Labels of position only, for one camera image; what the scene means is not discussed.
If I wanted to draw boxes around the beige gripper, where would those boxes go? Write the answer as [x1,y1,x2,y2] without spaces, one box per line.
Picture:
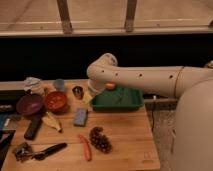
[83,80,105,103]

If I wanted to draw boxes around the red bowl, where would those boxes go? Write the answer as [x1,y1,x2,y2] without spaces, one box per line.
[44,91,68,112]

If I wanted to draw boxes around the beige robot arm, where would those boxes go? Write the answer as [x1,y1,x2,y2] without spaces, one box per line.
[87,53,213,171]

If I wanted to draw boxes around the small metal cup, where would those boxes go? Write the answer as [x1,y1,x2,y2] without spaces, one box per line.
[72,86,84,100]

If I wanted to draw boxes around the blue sponge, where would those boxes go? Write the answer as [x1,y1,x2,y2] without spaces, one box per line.
[73,108,88,127]

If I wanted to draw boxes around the orange ball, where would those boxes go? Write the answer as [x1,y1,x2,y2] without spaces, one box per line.
[105,83,116,91]

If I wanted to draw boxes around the small blue cup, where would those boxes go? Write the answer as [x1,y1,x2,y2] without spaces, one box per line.
[53,79,65,91]

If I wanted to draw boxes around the green plastic tray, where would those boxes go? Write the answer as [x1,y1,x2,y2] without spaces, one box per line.
[91,86,143,111]

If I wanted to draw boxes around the bunch of dark grapes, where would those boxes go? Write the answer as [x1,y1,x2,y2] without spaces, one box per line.
[89,127,112,154]

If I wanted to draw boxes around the banana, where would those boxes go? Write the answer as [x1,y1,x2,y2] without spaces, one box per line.
[42,112,62,132]

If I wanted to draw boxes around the crumpled white cloth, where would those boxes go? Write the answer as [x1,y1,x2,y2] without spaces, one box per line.
[23,77,45,96]

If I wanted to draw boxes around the black remote control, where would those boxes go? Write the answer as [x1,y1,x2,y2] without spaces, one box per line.
[24,116,41,140]

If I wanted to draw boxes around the purple bowl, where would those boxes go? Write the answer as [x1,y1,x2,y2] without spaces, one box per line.
[16,94,43,116]

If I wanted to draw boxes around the crumpled foil wrapper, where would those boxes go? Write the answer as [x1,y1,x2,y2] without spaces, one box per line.
[12,142,33,162]

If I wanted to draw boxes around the dark box at left edge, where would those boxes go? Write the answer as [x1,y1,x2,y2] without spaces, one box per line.
[0,114,16,169]

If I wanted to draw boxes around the black handled tool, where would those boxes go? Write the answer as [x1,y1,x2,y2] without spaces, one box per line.
[33,143,67,160]

